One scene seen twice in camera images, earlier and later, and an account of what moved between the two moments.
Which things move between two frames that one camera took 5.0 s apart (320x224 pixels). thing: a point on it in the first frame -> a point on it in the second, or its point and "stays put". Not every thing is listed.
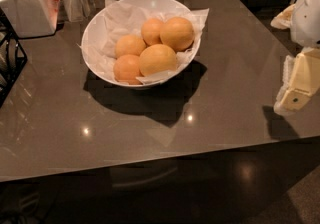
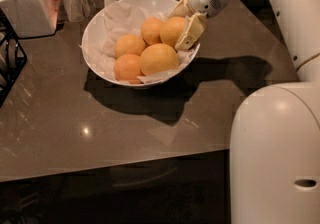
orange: x=151 y=30 stays put
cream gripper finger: x=283 y=20 -> x=182 y=9
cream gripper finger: x=300 y=80 -> x=194 y=27
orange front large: x=156 y=58 stays put
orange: x=177 y=33 stays put
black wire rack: x=13 y=57 stays put
